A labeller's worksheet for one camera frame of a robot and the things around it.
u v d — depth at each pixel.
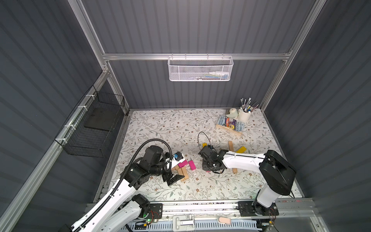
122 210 0.57
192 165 0.90
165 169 0.61
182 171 0.87
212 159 0.68
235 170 0.87
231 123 1.09
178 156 0.60
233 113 1.08
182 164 0.89
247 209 0.74
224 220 0.69
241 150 0.96
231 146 0.99
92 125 0.77
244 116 1.08
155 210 0.73
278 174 0.48
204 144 0.99
